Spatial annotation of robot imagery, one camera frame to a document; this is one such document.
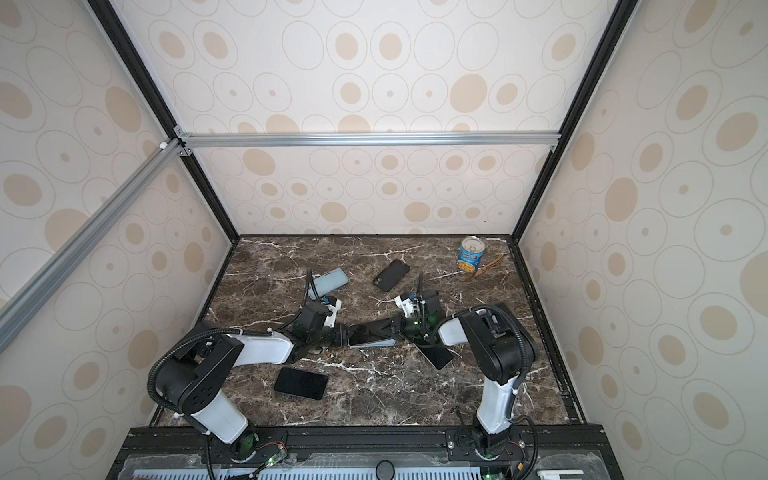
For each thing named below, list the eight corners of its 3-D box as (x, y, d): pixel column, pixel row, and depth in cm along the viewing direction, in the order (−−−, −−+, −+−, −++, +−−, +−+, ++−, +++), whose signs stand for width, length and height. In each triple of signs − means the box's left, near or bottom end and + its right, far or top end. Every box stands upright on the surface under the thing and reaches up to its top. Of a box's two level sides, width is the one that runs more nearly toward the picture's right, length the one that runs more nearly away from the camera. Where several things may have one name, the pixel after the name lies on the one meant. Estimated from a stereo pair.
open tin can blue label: (459, 273, 111) (465, 254, 103) (456, 256, 117) (461, 236, 108) (479, 273, 111) (487, 254, 103) (475, 256, 117) (482, 236, 108)
